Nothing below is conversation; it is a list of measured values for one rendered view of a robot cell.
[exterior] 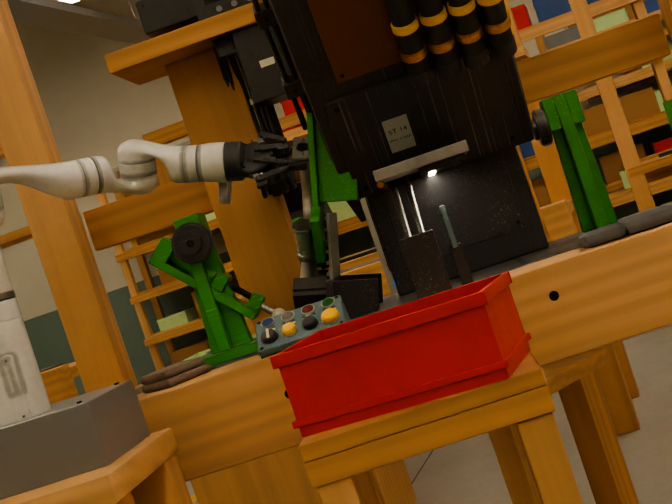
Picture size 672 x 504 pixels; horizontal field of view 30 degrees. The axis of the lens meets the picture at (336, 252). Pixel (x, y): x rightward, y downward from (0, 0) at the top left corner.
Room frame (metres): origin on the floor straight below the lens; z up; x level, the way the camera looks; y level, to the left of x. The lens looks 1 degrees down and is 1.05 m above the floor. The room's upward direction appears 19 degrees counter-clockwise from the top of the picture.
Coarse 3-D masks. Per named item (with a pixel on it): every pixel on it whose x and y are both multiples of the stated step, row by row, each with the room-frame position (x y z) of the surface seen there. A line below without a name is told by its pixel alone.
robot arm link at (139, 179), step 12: (96, 156) 2.33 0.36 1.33; (108, 168) 2.32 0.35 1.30; (120, 168) 2.37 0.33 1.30; (132, 168) 2.35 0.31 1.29; (144, 168) 2.35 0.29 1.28; (156, 168) 2.39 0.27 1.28; (108, 180) 2.32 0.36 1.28; (120, 180) 2.36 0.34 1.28; (132, 180) 2.36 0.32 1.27; (144, 180) 2.36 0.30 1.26; (156, 180) 2.38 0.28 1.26; (108, 192) 2.35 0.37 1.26; (120, 192) 2.36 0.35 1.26; (132, 192) 2.36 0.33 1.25; (144, 192) 2.37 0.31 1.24
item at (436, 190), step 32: (480, 160) 2.37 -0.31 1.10; (512, 160) 2.37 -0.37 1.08; (384, 192) 2.38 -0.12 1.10; (416, 192) 2.38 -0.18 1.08; (448, 192) 2.37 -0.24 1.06; (480, 192) 2.37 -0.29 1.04; (512, 192) 2.37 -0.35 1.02; (384, 224) 2.39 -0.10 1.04; (416, 224) 2.38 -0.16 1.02; (480, 224) 2.37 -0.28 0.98; (512, 224) 2.37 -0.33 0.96; (448, 256) 2.38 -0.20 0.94; (480, 256) 2.38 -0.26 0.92; (512, 256) 2.37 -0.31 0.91
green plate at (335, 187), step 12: (312, 120) 2.22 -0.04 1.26; (312, 132) 2.22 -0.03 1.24; (312, 144) 2.23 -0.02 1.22; (324, 144) 2.24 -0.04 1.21; (312, 156) 2.23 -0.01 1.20; (324, 156) 2.24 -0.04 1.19; (312, 168) 2.23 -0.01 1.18; (324, 168) 2.24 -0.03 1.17; (312, 180) 2.23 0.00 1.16; (324, 180) 2.24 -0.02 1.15; (336, 180) 2.24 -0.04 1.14; (348, 180) 2.23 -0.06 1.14; (312, 192) 2.23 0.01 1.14; (324, 192) 2.24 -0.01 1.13; (336, 192) 2.24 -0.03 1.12; (348, 192) 2.23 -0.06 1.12; (312, 204) 2.23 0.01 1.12; (324, 216) 2.33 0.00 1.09
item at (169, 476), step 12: (168, 468) 1.89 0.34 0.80; (180, 468) 1.94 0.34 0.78; (144, 480) 1.89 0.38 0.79; (156, 480) 1.88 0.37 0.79; (168, 480) 1.88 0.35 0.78; (180, 480) 1.93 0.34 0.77; (132, 492) 1.89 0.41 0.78; (144, 492) 1.89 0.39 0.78; (156, 492) 1.89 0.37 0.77; (168, 492) 1.88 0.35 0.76; (180, 492) 1.91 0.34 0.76
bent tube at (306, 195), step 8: (296, 144) 2.34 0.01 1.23; (304, 144) 2.35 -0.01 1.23; (296, 152) 2.33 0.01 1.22; (304, 152) 2.33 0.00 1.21; (304, 176) 2.38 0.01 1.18; (304, 184) 2.39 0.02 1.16; (304, 192) 2.40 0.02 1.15; (304, 200) 2.40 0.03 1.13; (304, 208) 2.40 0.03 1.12; (304, 216) 2.40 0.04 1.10; (304, 264) 2.30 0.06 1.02; (312, 264) 2.30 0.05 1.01; (304, 272) 2.29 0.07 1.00; (312, 272) 2.29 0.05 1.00
